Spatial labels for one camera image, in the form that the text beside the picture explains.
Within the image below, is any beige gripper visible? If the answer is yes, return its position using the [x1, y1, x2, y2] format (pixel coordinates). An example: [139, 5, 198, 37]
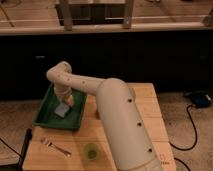
[56, 88, 74, 107]

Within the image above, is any green plastic tray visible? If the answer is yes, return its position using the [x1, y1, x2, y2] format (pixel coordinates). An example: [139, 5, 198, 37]
[33, 85, 87, 131]

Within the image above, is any wooden table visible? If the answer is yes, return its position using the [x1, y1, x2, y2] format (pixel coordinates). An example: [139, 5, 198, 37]
[22, 83, 176, 171]

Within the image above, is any green plastic cup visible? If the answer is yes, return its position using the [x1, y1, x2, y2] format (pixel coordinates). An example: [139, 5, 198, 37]
[83, 143, 98, 160]

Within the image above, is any black device on floor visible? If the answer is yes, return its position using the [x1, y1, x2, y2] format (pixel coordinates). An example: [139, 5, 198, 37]
[184, 91, 212, 108]

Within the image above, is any silver metal fork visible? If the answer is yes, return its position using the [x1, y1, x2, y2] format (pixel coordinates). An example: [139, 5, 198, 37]
[40, 138, 72, 157]

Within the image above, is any wooden chair frame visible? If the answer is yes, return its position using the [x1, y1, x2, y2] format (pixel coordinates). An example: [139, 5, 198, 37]
[54, 0, 134, 32]

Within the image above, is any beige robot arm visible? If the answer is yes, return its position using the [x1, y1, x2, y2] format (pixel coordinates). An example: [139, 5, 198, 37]
[46, 61, 163, 171]

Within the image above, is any black cable on floor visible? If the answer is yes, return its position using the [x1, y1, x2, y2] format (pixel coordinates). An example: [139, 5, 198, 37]
[168, 104, 199, 171]

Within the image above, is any black pole at table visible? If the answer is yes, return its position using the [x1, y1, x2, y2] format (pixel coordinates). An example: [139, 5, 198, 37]
[17, 129, 32, 171]

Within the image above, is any white sponge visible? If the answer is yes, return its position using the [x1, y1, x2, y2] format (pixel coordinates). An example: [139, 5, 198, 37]
[55, 102, 69, 118]

